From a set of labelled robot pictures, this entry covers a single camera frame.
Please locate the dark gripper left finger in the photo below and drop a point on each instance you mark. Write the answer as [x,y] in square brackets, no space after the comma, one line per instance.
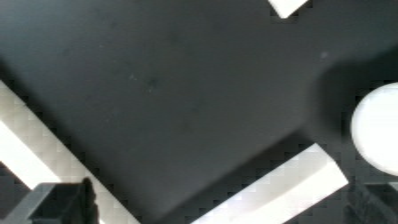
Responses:
[57,204]

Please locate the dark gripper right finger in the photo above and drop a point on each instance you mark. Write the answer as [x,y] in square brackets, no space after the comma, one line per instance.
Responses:
[371,208]

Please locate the white lamp bulb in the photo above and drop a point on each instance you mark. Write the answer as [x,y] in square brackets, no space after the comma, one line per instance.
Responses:
[373,128]

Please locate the white lamp base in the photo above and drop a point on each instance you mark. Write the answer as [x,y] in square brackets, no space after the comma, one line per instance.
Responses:
[286,6]

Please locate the white right fence bar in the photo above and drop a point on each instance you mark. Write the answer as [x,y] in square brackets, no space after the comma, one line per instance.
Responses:
[284,192]

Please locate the white fence bar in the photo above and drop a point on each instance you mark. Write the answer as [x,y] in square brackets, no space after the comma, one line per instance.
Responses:
[284,192]
[39,159]

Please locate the white front fence bar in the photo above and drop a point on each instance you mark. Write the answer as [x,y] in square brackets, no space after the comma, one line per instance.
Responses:
[39,159]

